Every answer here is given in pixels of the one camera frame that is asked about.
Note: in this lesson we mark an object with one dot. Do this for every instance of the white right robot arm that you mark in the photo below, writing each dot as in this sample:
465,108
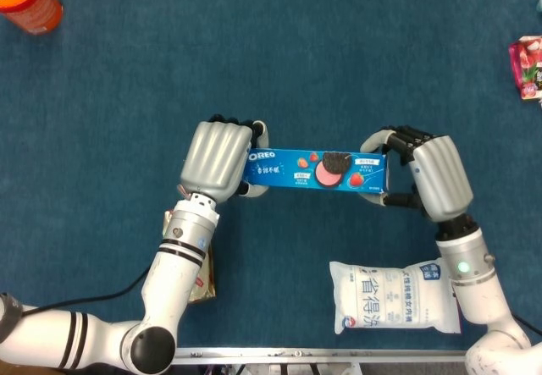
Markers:
474,282

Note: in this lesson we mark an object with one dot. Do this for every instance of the aluminium table edge rail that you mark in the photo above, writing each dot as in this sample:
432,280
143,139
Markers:
317,354

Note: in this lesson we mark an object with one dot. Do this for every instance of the gold foil snack package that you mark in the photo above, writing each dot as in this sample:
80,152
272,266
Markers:
205,282

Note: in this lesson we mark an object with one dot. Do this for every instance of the white soft pack blue print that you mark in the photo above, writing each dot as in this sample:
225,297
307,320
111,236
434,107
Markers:
389,299

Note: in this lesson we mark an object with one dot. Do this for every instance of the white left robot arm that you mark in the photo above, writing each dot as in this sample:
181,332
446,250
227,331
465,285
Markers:
169,290

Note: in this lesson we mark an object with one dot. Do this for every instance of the blue Oreo cookie box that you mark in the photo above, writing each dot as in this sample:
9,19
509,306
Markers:
296,169

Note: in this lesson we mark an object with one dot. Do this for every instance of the orange snack canister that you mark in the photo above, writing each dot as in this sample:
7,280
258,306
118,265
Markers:
29,2

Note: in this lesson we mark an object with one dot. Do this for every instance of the pink jelly drink pouch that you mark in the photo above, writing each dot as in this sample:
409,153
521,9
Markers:
528,66

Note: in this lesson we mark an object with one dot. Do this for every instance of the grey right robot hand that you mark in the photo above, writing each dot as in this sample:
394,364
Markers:
440,176

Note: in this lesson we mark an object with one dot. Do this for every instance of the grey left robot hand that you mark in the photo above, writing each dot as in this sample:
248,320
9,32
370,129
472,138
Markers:
216,159

